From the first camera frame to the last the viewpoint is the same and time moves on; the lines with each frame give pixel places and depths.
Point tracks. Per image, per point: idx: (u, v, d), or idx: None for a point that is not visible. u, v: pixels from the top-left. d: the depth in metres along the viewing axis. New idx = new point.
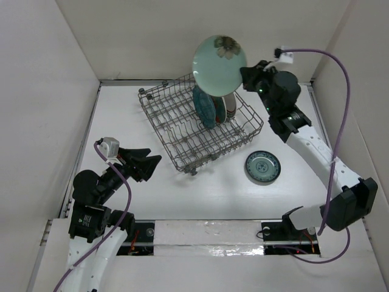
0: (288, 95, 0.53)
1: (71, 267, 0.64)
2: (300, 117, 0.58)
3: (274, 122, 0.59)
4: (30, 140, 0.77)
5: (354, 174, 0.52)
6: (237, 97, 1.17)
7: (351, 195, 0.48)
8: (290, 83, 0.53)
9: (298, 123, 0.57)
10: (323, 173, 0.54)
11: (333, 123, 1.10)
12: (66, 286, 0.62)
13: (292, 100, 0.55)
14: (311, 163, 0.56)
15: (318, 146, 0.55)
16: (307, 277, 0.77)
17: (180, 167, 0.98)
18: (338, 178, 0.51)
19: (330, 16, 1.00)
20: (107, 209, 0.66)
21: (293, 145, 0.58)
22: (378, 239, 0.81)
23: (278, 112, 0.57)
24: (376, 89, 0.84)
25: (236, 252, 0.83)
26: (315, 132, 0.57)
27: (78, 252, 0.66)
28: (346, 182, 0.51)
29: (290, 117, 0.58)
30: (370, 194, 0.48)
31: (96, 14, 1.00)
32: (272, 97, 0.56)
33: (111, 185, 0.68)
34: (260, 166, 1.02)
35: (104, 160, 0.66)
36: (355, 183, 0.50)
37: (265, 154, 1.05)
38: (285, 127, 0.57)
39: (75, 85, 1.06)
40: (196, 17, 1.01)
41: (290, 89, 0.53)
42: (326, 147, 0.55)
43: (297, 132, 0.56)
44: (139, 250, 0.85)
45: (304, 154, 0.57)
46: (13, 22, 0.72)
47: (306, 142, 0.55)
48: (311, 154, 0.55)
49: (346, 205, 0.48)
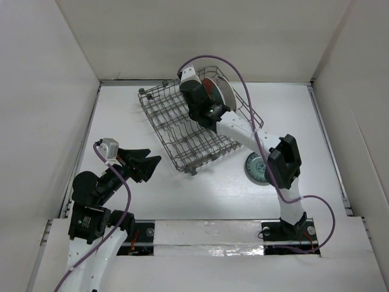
0: (193, 93, 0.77)
1: (71, 268, 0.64)
2: (218, 107, 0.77)
3: (203, 120, 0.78)
4: (30, 140, 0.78)
5: (275, 137, 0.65)
6: (237, 97, 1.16)
7: (278, 152, 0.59)
8: (191, 86, 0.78)
9: (219, 113, 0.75)
10: (253, 145, 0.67)
11: (333, 123, 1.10)
12: (66, 287, 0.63)
13: (201, 96, 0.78)
14: (241, 140, 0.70)
15: (239, 124, 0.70)
16: (307, 277, 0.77)
17: (180, 167, 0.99)
18: (264, 143, 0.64)
19: (330, 16, 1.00)
20: (106, 210, 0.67)
21: (225, 131, 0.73)
22: (378, 239, 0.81)
23: (199, 111, 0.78)
24: (375, 89, 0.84)
25: (236, 252, 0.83)
26: (235, 115, 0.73)
27: (78, 253, 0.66)
28: (271, 144, 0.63)
29: (211, 109, 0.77)
30: (292, 146, 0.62)
31: (96, 15, 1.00)
32: (188, 104, 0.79)
33: (111, 185, 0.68)
34: (260, 167, 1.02)
35: (104, 162, 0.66)
36: (278, 143, 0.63)
37: None
38: (212, 119, 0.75)
39: (76, 85, 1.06)
40: (196, 17, 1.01)
41: (193, 89, 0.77)
42: (245, 123, 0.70)
43: (221, 120, 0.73)
44: (140, 249, 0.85)
45: (234, 135, 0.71)
46: (13, 22, 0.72)
47: (231, 125, 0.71)
48: (237, 132, 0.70)
49: (279, 162, 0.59)
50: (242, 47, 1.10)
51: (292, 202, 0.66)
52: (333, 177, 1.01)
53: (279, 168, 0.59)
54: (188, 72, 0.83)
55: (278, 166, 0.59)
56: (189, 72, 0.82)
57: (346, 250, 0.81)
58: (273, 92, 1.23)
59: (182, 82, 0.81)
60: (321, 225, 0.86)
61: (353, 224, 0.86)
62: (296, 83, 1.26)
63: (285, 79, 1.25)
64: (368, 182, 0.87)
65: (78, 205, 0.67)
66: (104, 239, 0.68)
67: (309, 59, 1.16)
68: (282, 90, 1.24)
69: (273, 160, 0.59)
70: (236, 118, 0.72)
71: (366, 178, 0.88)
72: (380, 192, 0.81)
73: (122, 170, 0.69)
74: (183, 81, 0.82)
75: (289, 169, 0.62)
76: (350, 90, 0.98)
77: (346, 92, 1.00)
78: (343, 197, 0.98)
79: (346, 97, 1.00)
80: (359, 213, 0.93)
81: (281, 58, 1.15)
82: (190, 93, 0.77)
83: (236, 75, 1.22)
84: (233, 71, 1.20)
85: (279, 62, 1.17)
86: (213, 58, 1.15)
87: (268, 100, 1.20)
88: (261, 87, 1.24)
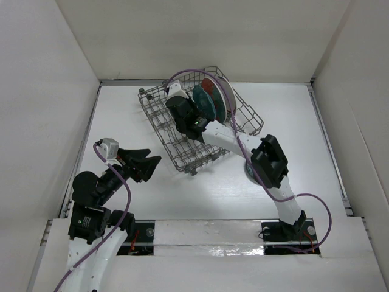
0: (179, 109, 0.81)
1: (71, 268, 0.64)
2: (203, 120, 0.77)
3: (189, 132, 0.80)
4: (30, 140, 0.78)
5: (256, 138, 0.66)
6: (237, 97, 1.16)
7: (258, 152, 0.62)
8: (176, 102, 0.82)
9: (205, 124, 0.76)
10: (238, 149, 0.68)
11: (333, 123, 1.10)
12: (67, 287, 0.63)
13: (186, 110, 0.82)
14: (227, 146, 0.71)
15: (222, 131, 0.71)
16: (307, 277, 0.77)
17: (180, 167, 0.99)
18: (247, 146, 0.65)
19: (330, 16, 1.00)
20: (106, 211, 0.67)
21: (211, 140, 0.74)
22: (377, 239, 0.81)
23: (186, 124, 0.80)
24: (375, 89, 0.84)
25: (236, 252, 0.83)
26: (218, 123, 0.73)
27: (78, 253, 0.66)
28: (253, 146, 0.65)
29: (197, 121, 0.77)
30: (274, 146, 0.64)
31: (96, 14, 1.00)
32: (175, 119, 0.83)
33: (111, 185, 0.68)
34: None
35: (104, 162, 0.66)
36: (261, 143, 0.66)
37: None
38: (197, 131, 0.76)
39: (76, 85, 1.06)
40: (196, 17, 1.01)
41: (179, 104, 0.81)
42: (228, 129, 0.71)
43: (205, 130, 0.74)
44: (140, 249, 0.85)
45: (220, 143, 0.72)
46: (12, 22, 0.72)
47: (215, 132, 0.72)
48: (221, 140, 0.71)
49: (262, 163, 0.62)
50: (243, 47, 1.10)
51: (287, 201, 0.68)
52: (333, 177, 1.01)
53: (262, 167, 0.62)
54: (174, 87, 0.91)
55: (261, 164, 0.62)
56: (175, 87, 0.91)
57: (347, 250, 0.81)
58: (272, 92, 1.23)
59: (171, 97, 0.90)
60: (321, 225, 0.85)
61: (353, 224, 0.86)
62: (296, 83, 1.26)
63: (285, 79, 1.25)
64: (368, 183, 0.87)
65: (79, 206, 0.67)
66: (104, 239, 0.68)
67: (309, 59, 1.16)
68: (282, 90, 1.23)
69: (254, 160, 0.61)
70: (219, 126, 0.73)
71: (366, 178, 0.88)
72: (380, 192, 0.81)
73: (122, 171, 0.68)
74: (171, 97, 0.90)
75: (275, 168, 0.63)
76: (350, 90, 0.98)
77: (346, 92, 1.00)
78: (343, 198, 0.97)
79: (346, 97, 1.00)
80: (359, 213, 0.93)
81: (282, 58, 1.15)
82: (175, 109, 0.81)
83: (236, 75, 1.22)
84: (233, 71, 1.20)
85: (279, 62, 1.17)
86: (213, 59, 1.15)
87: (268, 100, 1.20)
88: (261, 87, 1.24)
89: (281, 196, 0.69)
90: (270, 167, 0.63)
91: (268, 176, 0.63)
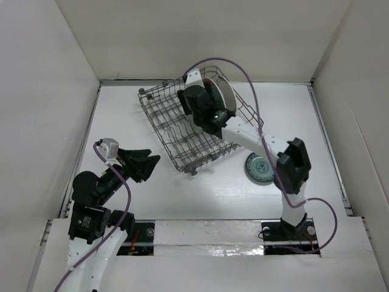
0: (199, 100, 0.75)
1: (71, 268, 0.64)
2: (222, 113, 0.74)
3: (207, 126, 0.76)
4: (29, 140, 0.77)
5: (282, 140, 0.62)
6: (237, 97, 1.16)
7: (287, 157, 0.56)
8: (195, 91, 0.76)
9: (224, 119, 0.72)
10: (260, 149, 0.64)
11: (333, 123, 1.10)
12: (67, 287, 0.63)
13: (206, 103, 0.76)
14: (250, 146, 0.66)
15: (244, 129, 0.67)
16: (307, 277, 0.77)
17: (180, 167, 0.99)
18: (271, 148, 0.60)
19: (330, 16, 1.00)
20: (106, 211, 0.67)
21: (230, 137, 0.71)
22: (377, 239, 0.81)
23: (204, 117, 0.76)
24: (375, 88, 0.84)
25: (236, 252, 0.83)
26: (240, 120, 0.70)
27: (78, 253, 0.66)
28: (279, 148, 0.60)
29: (216, 115, 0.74)
30: (301, 151, 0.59)
31: (95, 14, 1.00)
32: (192, 111, 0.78)
33: (111, 185, 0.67)
34: (260, 166, 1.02)
35: (104, 162, 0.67)
36: (287, 147, 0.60)
37: None
38: (216, 125, 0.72)
39: (75, 85, 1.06)
40: (196, 17, 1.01)
41: (197, 95, 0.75)
42: (251, 128, 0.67)
43: (226, 126, 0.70)
44: (140, 250, 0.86)
45: (240, 140, 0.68)
46: (12, 22, 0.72)
47: (237, 129, 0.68)
48: (244, 138, 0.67)
49: (288, 168, 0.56)
50: (243, 47, 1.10)
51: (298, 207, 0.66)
52: (333, 176, 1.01)
53: (287, 173, 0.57)
54: (194, 75, 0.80)
55: (287, 170, 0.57)
56: (195, 75, 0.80)
57: (346, 250, 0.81)
58: (272, 91, 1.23)
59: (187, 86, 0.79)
60: (321, 225, 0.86)
61: (353, 224, 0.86)
62: (296, 83, 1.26)
63: (285, 79, 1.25)
64: (368, 182, 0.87)
65: (79, 205, 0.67)
66: (104, 239, 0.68)
67: (309, 59, 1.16)
68: (282, 90, 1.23)
69: (283, 166, 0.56)
70: (242, 123, 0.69)
71: (366, 178, 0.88)
72: (380, 192, 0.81)
73: (122, 170, 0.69)
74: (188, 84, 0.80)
75: (298, 174, 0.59)
76: (350, 90, 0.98)
77: (346, 92, 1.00)
78: (343, 198, 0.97)
79: (346, 97, 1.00)
80: (359, 213, 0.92)
81: (282, 58, 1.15)
82: (195, 100, 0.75)
83: (236, 75, 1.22)
84: (233, 71, 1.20)
85: (279, 62, 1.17)
86: (213, 58, 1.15)
87: (268, 100, 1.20)
88: (261, 87, 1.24)
89: (295, 201, 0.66)
90: (295, 173, 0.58)
91: (290, 182, 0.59)
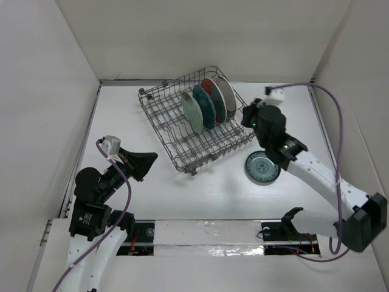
0: (274, 125, 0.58)
1: (71, 265, 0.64)
2: (292, 142, 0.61)
3: (272, 154, 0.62)
4: (30, 139, 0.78)
5: (360, 192, 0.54)
6: (237, 97, 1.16)
7: (366, 216, 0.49)
8: (271, 113, 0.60)
9: (294, 151, 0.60)
10: (330, 196, 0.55)
11: (334, 123, 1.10)
12: (66, 285, 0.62)
13: (282, 128, 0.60)
14: (319, 188, 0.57)
15: (317, 168, 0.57)
16: (307, 277, 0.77)
17: (180, 167, 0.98)
18: (347, 199, 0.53)
19: (330, 16, 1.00)
20: (107, 208, 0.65)
21: (295, 172, 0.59)
22: (377, 239, 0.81)
23: (274, 145, 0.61)
24: (375, 89, 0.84)
25: (236, 252, 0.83)
26: (312, 156, 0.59)
27: (79, 250, 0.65)
28: (355, 201, 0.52)
29: (285, 145, 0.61)
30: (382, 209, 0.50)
31: (96, 15, 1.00)
32: (261, 131, 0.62)
33: (113, 184, 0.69)
34: (260, 166, 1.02)
35: (105, 157, 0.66)
36: (364, 201, 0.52)
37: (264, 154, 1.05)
38: (282, 156, 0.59)
39: (76, 85, 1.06)
40: (196, 18, 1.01)
41: (275, 120, 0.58)
42: (326, 169, 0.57)
43: (296, 159, 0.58)
44: (139, 250, 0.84)
45: (308, 180, 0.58)
46: (13, 23, 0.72)
47: (307, 167, 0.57)
48: (314, 179, 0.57)
49: (363, 227, 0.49)
50: (243, 47, 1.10)
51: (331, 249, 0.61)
52: None
53: (361, 231, 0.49)
54: (279, 94, 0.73)
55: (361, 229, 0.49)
56: (280, 93, 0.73)
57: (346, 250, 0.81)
58: None
59: (267, 102, 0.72)
60: None
61: None
62: (296, 83, 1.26)
63: (285, 79, 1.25)
64: (368, 182, 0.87)
65: (79, 203, 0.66)
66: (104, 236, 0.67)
67: (309, 59, 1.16)
68: (282, 90, 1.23)
69: (360, 224, 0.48)
70: (313, 160, 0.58)
71: (366, 178, 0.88)
72: (380, 192, 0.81)
73: (124, 169, 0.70)
74: (271, 100, 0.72)
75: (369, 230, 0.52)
76: (351, 90, 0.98)
77: (346, 92, 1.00)
78: None
79: (346, 97, 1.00)
80: None
81: (282, 58, 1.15)
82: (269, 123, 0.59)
83: (236, 75, 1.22)
84: (234, 72, 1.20)
85: (279, 63, 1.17)
86: (213, 59, 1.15)
87: None
88: (262, 87, 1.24)
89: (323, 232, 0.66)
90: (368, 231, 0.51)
91: (360, 239, 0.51)
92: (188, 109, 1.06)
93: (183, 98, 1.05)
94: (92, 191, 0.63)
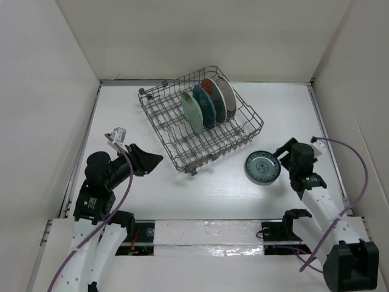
0: (302, 156, 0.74)
1: (75, 249, 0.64)
2: (315, 177, 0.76)
3: (293, 181, 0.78)
4: (29, 139, 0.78)
5: (354, 233, 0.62)
6: (237, 97, 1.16)
7: (349, 253, 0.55)
8: (304, 148, 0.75)
9: (313, 184, 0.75)
10: (327, 225, 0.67)
11: (334, 123, 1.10)
12: (69, 269, 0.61)
13: (307, 162, 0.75)
14: (322, 219, 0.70)
15: (326, 202, 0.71)
16: (307, 277, 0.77)
17: (180, 167, 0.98)
18: (338, 232, 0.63)
19: (330, 16, 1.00)
20: (112, 193, 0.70)
21: (308, 202, 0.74)
22: (378, 239, 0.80)
23: (297, 173, 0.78)
24: (375, 89, 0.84)
25: (236, 252, 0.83)
26: (326, 192, 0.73)
27: (82, 234, 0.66)
28: (346, 238, 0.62)
29: (307, 177, 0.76)
30: (369, 258, 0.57)
31: (96, 14, 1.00)
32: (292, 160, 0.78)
33: (118, 171, 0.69)
34: (260, 167, 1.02)
35: (111, 141, 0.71)
36: (355, 241, 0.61)
37: (264, 154, 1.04)
38: (301, 184, 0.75)
39: (76, 85, 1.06)
40: (196, 18, 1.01)
41: (302, 151, 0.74)
42: (333, 206, 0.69)
43: (311, 190, 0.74)
44: (140, 250, 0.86)
45: (315, 210, 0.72)
46: (12, 23, 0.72)
47: (317, 198, 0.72)
48: (319, 210, 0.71)
49: (344, 262, 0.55)
50: (243, 47, 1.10)
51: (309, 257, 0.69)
52: (333, 176, 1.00)
53: (339, 265, 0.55)
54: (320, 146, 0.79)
55: (340, 263, 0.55)
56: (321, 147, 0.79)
57: None
58: (272, 92, 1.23)
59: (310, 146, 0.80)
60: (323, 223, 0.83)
61: (353, 224, 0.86)
62: (296, 83, 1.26)
63: (285, 79, 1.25)
64: (368, 182, 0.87)
65: (87, 189, 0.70)
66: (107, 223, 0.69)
67: (309, 59, 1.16)
68: (282, 90, 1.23)
69: (338, 256, 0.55)
70: (324, 196, 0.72)
71: (366, 178, 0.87)
72: (380, 192, 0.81)
73: (131, 159, 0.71)
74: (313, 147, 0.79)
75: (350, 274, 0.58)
76: (351, 90, 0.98)
77: (347, 92, 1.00)
78: (343, 198, 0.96)
79: (346, 97, 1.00)
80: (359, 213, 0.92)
81: (282, 58, 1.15)
82: (298, 153, 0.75)
83: (236, 75, 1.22)
84: (234, 72, 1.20)
85: (279, 62, 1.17)
86: (213, 59, 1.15)
87: (268, 100, 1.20)
88: (262, 87, 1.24)
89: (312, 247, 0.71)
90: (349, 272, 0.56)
91: (338, 276, 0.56)
92: (188, 109, 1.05)
93: (183, 98, 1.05)
94: (100, 171, 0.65)
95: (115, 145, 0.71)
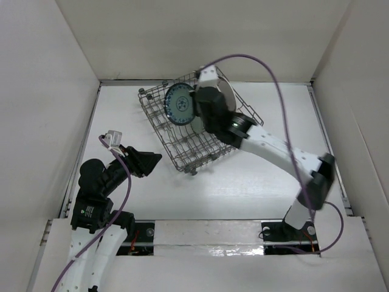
0: (216, 107, 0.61)
1: (73, 258, 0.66)
2: (240, 121, 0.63)
3: (224, 135, 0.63)
4: (29, 140, 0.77)
5: (313, 157, 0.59)
6: (238, 97, 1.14)
7: (323, 179, 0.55)
8: (208, 95, 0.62)
9: (245, 128, 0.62)
10: (289, 166, 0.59)
11: (333, 123, 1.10)
12: (68, 278, 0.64)
13: (222, 107, 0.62)
14: (276, 160, 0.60)
15: (270, 142, 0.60)
16: (306, 277, 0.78)
17: (180, 167, 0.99)
18: (304, 166, 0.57)
19: (330, 16, 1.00)
20: (109, 201, 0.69)
21: (248, 147, 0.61)
22: (377, 239, 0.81)
23: (220, 125, 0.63)
24: (375, 89, 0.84)
25: (236, 252, 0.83)
26: (262, 129, 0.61)
27: (81, 243, 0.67)
28: (311, 166, 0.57)
29: (234, 124, 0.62)
30: (332, 165, 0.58)
31: (95, 14, 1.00)
32: (205, 115, 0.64)
33: (115, 177, 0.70)
34: (180, 104, 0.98)
35: (106, 148, 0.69)
36: (318, 164, 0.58)
37: (183, 86, 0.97)
38: (235, 135, 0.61)
39: (75, 85, 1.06)
40: (196, 18, 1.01)
41: (214, 100, 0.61)
42: (278, 140, 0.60)
43: (248, 137, 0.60)
44: (140, 249, 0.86)
45: (264, 154, 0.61)
46: (11, 22, 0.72)
47: (261, 142, 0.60)
48: (270, 152, 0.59)
49: (321, 190, 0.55)
50: (243, 47, 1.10)
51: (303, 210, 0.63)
52: None
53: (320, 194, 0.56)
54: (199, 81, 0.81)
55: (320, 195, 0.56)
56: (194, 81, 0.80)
57: (347, 250, 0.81)
58: (272, 92, 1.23)
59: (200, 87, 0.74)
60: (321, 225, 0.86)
61: (353, 224, 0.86)
62: (296, 83, 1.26)
63: (285, 80, 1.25)
64: (368, 182, 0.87)
65: (82, 196, 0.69)
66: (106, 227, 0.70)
67: (309, 59, 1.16)
68: (282, 91, 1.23)
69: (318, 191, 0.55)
70: (264, 134, 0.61)
71: (366, 177, 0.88)
72: (380, 192, 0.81)
73: (127, 162, 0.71)
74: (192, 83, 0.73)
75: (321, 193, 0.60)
76: (351, 90, 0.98)
77: (346, 92, 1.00)
78: (343, 198, 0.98)
79: (346, 97, 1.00)
80: (359, 213, 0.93)
81: (281, 58, 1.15)
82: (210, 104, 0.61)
83: (236, 75, 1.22)
84: (234, 72, 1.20)
85: (279, 62, 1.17)
86: (213, 59, 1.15)
87: (268, 100, 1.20)
88: (262, 87, 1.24)
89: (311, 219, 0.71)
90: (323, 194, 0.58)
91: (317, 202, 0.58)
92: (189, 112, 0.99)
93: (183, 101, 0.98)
94: (95, 181, 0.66)
95: (111, 150, 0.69)
